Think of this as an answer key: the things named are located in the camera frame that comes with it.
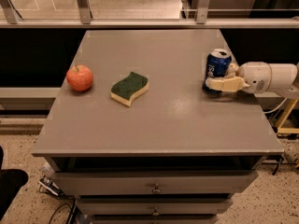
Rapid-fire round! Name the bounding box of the yellow metal stand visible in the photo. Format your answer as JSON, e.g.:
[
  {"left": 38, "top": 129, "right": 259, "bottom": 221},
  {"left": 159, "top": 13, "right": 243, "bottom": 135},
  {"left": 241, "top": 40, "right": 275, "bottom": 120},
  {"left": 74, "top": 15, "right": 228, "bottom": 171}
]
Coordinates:
[{"left": 275, "top": 99, "right": 299, "bottom": 135}]

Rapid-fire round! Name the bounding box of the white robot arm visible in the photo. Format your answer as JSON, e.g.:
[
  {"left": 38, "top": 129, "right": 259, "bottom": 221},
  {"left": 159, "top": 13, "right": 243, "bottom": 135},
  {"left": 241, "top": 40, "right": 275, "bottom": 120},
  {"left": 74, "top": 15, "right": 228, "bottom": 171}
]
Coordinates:
[{"left": 205, "top": 62, "right": 299, "bottom": 99}]

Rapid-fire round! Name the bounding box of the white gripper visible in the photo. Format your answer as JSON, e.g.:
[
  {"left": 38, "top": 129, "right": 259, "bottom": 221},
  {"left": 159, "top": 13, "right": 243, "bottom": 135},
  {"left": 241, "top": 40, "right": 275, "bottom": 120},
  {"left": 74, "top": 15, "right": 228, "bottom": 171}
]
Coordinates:
[{"left": 205, "top": 62, "right": 271, "bottom": 93}]

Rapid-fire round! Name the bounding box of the power strip on floor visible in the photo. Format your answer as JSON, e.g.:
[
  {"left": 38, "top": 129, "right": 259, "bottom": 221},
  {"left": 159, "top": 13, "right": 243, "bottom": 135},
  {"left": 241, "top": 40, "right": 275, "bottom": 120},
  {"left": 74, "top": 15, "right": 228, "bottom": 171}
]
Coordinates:
[{"left": 39, "top": 175, "right": 61, "bottom": 196}]

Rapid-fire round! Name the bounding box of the top drawer with knob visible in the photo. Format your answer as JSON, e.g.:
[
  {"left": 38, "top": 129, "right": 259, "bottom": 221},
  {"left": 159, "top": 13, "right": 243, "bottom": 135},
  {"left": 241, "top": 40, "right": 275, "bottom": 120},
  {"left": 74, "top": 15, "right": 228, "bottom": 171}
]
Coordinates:
[{"left": 52, "top": 171, "right": 258, "bottom": 196}]

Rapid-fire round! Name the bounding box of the blue pepsi can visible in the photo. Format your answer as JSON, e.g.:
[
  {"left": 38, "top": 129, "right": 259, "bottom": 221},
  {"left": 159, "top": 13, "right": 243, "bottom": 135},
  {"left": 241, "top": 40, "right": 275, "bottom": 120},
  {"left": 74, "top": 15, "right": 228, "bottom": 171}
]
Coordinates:
[{"left": 202, "top": 49, "right": 232, "bottom": 94}]

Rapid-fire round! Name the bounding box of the black floor cable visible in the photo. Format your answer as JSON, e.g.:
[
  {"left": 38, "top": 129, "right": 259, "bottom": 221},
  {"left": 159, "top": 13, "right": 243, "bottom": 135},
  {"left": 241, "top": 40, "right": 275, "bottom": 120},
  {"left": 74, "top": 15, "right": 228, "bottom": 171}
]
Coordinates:
[{"left": 48, "top": 199, "right": 78, "bottom": 224}]

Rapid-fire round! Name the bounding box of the red apple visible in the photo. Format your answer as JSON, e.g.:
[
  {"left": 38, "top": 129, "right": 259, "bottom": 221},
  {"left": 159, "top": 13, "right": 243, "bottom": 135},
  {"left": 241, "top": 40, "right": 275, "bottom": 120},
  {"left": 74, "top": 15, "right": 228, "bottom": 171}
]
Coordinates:
[{"left": 66, "top": 65, "right": 93, "bottom": 91}]

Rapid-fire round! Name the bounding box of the drawer with knob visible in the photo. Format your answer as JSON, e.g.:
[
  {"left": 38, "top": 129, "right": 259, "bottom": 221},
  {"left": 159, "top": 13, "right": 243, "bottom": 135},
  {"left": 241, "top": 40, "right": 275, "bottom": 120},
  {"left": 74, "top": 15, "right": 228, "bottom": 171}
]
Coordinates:
[
  {"left": 77, "top": 198, "right": 233, "bottom": 216},
  {"left": 52, "top": 171, "right": 258, "bottom": 196}
]

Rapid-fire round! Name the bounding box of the metal railing frame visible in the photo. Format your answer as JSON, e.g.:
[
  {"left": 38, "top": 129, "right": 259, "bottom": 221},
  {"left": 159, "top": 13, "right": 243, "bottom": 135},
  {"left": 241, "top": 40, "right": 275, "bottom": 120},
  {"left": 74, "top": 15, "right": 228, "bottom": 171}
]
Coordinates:
[{"left": 0, "top": 0, "right": 299, "bottom": 29}]

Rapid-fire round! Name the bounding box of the middle drawer with knob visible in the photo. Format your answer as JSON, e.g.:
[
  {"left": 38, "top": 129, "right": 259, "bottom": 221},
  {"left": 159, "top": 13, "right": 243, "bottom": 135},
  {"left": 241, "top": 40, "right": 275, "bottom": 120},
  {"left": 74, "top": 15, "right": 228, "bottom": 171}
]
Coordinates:
[{"left": 77, "top": 198, "right": 233, "bottom": 216}]

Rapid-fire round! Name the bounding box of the black chair edge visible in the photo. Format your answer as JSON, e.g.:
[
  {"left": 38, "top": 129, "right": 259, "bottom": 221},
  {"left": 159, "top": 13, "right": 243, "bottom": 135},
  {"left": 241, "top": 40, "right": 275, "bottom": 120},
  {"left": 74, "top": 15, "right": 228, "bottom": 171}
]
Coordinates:
[{"left": 0, "top": 147, "right": 29, "bottom": 220}]

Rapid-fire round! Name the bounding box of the grey drawer cabinet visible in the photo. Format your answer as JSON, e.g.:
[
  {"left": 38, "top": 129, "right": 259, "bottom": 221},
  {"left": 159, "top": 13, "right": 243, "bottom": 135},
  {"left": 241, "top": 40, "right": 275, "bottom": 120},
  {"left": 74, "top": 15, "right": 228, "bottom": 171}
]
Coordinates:
[{"left": 34, "top": 30, "right": 282, "bottom": 224}]

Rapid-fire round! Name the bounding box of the green yellow sponge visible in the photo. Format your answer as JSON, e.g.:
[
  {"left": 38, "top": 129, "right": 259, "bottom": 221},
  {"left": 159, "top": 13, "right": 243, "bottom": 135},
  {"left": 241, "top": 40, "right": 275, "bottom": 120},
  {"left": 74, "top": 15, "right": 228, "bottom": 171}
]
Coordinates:
[{"left": 110, "top": 72, "right": 149, "bottom": 107}]

